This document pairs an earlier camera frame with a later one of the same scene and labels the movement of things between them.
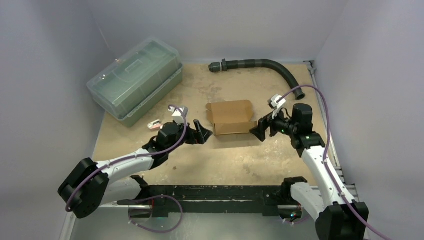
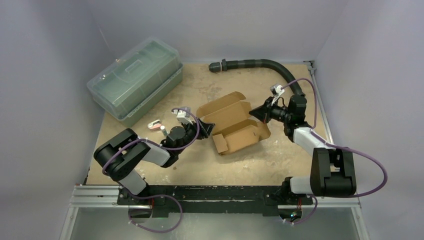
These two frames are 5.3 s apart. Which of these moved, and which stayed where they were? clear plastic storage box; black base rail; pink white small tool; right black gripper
Moved: right black gripper
Stayed: clear plastic storage box; black base rail; pink white small tool
